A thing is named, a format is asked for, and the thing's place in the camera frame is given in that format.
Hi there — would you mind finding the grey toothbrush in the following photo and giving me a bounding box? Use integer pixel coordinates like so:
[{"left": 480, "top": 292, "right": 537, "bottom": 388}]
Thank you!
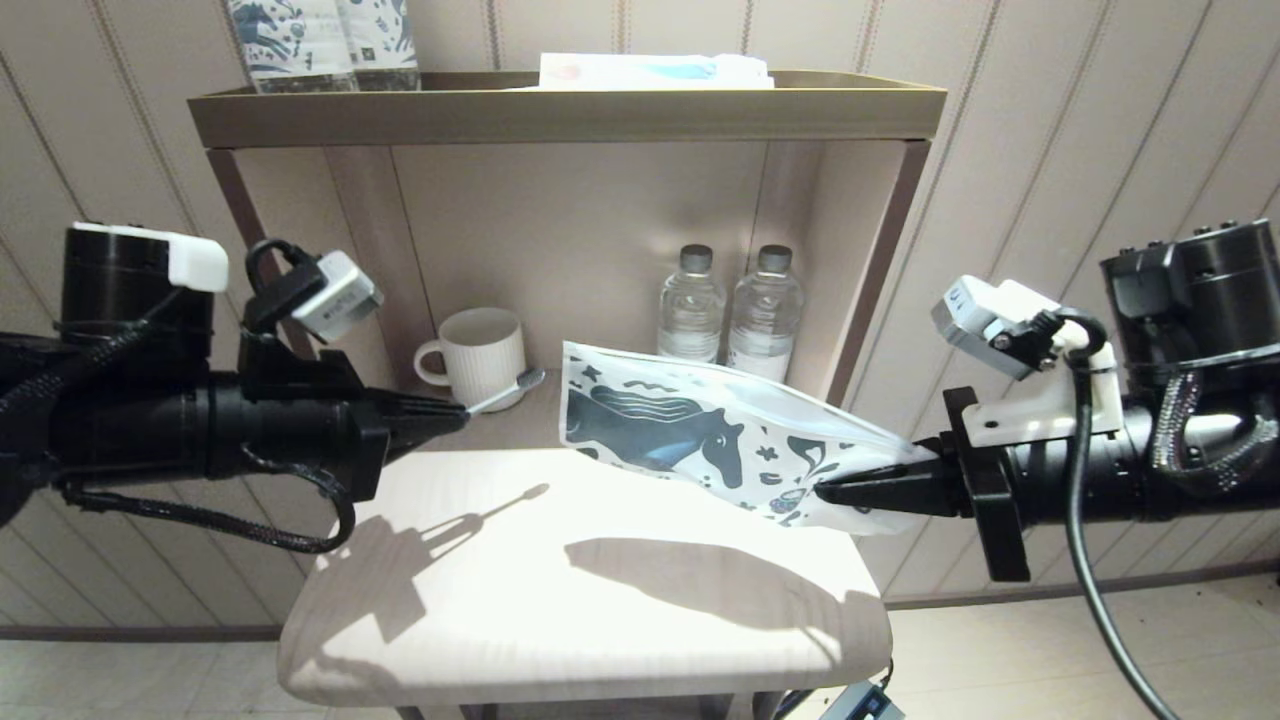
[{"left": 465, "top": 368, "right": 547, "bottom": 415}]

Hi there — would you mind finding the white zip pouch blue horse print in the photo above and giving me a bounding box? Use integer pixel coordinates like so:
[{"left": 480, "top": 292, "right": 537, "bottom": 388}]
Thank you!
[{"left": 560, "top": 340, "right": 936, "bottom": 536}]

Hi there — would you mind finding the grey robot base chassis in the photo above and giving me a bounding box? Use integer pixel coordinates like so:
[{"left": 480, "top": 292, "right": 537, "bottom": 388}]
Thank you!
[{"left": 820, "top": 683, "right": 906, "bottom": 720}]

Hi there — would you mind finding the white ribbed mug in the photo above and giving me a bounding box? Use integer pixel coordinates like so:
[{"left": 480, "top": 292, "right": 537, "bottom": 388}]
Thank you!
[{"left": 414, "top": 307, "right": 528, "bottom": 414}]

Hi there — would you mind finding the clear water bottle plain label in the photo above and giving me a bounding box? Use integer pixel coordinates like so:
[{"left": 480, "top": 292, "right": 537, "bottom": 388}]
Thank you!
[{"left": 725, "top": 245, "right": 804, "bottom": 384}]

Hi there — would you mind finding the beige wooden shelf unit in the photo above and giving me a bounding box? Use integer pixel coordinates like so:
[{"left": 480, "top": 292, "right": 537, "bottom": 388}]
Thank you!
[{"left": 185, "top": 68, "right": 949, "bottom": 720}]

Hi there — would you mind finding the clear water bottle dotted label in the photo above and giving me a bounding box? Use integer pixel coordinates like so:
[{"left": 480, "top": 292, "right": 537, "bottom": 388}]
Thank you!
[{"left": 657, "top": 245, "right": 726, "bottom": 363}]

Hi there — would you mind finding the brown shelf tray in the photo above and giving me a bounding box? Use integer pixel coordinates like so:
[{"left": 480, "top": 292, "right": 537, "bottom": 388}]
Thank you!
[{"left": 187, "top": 70, "right": 947, "bottom": 149}]

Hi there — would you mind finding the large blue printed white pouch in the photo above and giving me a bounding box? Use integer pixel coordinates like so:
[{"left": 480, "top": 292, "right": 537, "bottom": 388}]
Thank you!
[{"left": 225, "top": 0, "right": 358, "bottom": 94}]

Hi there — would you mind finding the small blue printed white pouch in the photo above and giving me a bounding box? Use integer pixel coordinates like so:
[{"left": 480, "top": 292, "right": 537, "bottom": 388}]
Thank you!
[{"left": 335, "top": 0, "right": 421, "bottom": 91}]

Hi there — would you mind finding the flat white blue packet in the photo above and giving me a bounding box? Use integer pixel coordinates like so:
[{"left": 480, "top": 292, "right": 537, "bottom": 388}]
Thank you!
[{"left": 510, "top": 52, "right": 776, "bottom": 91}]

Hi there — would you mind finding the black right camera cable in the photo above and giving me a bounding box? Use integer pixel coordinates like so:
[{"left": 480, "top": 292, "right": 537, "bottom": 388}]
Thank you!
[{"left": 1035, "top": 310, "right": 1181, "bottom": 720}]

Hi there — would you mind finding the black camera cable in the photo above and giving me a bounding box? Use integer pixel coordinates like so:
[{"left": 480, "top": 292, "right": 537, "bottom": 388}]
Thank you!
[
  {"left": 1035, "top": 310, "right": 1181, "bottom": 720},
  {"left": 243, "top": 238, "right": 326, "bottom": 336}
]

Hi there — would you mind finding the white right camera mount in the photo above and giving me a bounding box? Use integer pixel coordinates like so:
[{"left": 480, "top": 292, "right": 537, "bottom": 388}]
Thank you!
[{"left": 965, "top": 280, "right": 1123, "bottom": 448}]

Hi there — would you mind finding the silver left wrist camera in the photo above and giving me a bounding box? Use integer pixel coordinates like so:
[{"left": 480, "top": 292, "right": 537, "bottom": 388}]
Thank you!
[{"left": 293, "top": 250, "right": 384, "bottom": 344}]

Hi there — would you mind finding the black left camera cable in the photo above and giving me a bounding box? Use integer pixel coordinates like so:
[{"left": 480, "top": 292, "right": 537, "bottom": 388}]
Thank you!
[{"left": 243, "top": 238, "right": 326, "bottom": 336}]

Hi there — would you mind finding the braided black left arm cable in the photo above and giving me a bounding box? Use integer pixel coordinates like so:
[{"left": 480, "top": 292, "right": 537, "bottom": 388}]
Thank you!
[{"left": 55, "top": 445, "right": 358, "bottom": 556}]

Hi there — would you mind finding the braided grey right arm cable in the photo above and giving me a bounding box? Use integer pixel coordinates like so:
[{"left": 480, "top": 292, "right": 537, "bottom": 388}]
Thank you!
[{"left": 1150, "top": 370, "right": 1280, "bottom": 498}]

